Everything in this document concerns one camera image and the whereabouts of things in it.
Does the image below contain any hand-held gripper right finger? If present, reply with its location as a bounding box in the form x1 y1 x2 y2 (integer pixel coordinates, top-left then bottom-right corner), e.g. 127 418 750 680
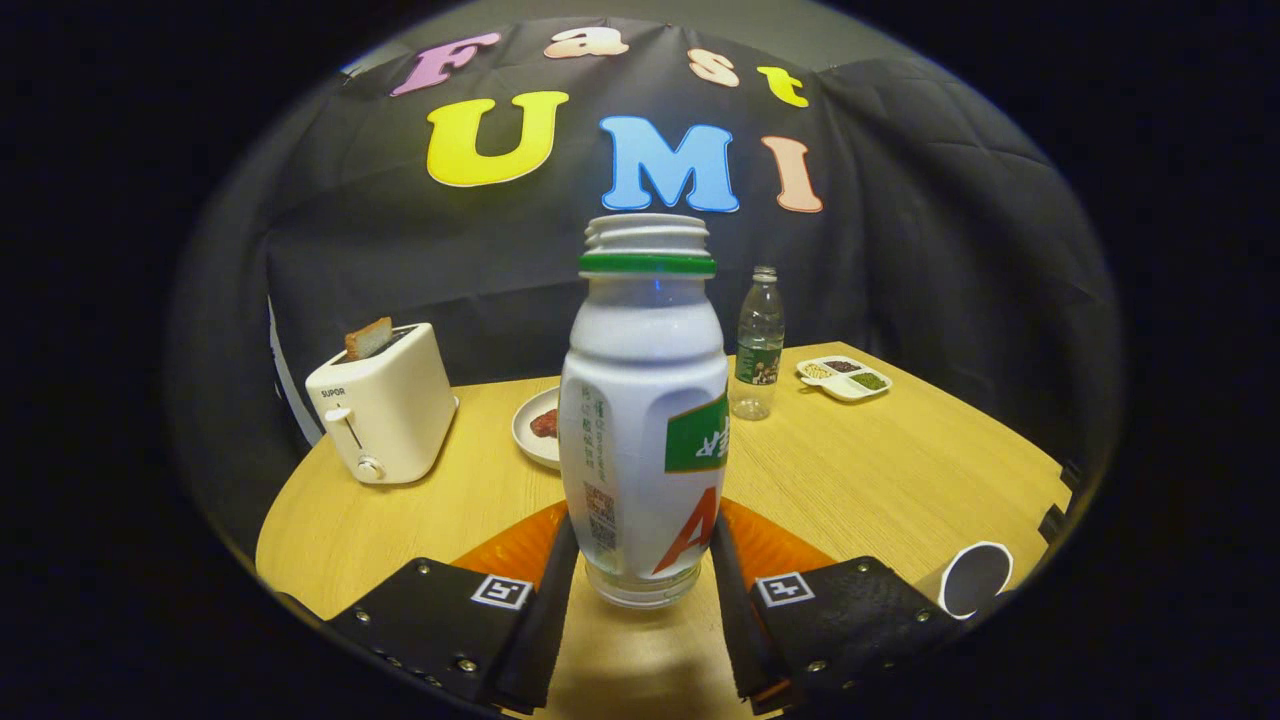
710 497 956 713

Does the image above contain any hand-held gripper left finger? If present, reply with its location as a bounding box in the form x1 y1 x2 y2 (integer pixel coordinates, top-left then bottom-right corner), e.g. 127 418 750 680
325 500 581 713

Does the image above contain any white juice bottle green ring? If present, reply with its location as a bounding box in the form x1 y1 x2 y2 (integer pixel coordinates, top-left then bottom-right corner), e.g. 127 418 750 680
557 213 731 609

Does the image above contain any clear plastic water bottle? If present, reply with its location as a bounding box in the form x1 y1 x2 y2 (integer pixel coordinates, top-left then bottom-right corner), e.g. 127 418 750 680
729 265 787 421

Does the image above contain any white toaster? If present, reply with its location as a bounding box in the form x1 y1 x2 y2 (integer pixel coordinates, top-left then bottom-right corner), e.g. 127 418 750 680
305 322 460 486

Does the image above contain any toasted bread slice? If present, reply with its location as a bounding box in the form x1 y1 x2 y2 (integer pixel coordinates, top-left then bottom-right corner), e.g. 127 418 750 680
344 316 395 362

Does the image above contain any white divided snack tray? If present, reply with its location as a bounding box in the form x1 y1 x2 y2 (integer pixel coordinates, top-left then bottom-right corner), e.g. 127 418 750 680
796 355 894 403

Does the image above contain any wooden table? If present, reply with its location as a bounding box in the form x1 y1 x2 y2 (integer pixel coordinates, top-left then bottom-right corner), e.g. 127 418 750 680
255 342 1073 720

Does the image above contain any white cup wooden handle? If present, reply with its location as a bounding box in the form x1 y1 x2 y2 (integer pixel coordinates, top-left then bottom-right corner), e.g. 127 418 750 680
938 541 1015 621

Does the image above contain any white round plate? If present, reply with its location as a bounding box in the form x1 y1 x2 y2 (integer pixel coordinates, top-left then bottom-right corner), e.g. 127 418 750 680
511 386 563 471

